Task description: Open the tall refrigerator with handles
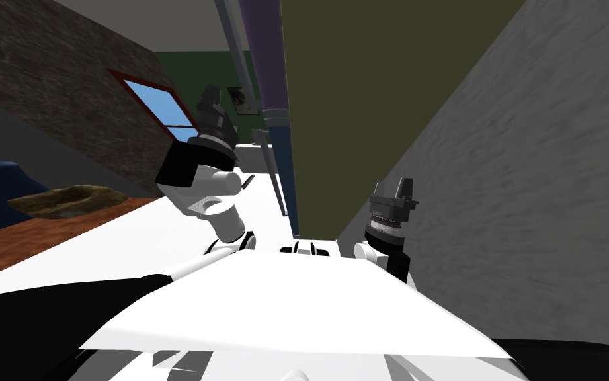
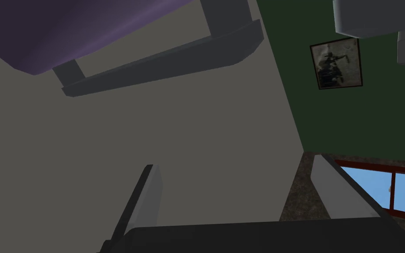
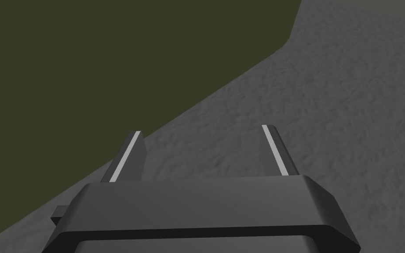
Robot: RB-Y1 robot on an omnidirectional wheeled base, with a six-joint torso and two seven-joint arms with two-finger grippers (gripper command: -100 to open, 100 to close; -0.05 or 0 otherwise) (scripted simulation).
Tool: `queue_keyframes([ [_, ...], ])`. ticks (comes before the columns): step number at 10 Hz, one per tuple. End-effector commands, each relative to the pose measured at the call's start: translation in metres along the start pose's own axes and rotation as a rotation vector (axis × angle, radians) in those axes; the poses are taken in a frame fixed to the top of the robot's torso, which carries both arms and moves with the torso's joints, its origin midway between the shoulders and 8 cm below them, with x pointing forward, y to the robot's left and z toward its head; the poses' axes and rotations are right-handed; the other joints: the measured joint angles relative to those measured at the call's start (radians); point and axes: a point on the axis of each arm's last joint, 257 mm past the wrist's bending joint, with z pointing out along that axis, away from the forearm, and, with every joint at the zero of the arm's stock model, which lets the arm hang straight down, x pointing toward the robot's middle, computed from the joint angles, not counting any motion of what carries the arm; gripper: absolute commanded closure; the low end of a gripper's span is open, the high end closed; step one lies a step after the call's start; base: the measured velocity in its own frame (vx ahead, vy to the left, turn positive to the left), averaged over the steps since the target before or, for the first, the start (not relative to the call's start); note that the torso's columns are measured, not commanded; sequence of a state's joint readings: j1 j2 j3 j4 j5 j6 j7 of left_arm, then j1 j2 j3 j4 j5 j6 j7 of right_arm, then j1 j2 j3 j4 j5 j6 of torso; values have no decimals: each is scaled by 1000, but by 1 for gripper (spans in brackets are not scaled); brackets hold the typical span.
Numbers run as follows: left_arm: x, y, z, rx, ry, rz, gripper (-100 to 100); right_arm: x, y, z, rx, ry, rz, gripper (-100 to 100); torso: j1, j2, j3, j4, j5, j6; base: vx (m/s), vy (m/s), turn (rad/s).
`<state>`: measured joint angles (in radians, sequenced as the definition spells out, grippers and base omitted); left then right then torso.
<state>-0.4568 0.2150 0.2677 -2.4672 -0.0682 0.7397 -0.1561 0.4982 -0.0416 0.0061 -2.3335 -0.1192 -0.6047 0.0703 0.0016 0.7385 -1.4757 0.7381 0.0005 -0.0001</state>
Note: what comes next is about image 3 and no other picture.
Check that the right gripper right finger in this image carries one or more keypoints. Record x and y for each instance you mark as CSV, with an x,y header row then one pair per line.
x,y
279,154

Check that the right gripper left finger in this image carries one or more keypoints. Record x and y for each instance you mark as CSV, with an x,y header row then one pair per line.
x,y
129,160

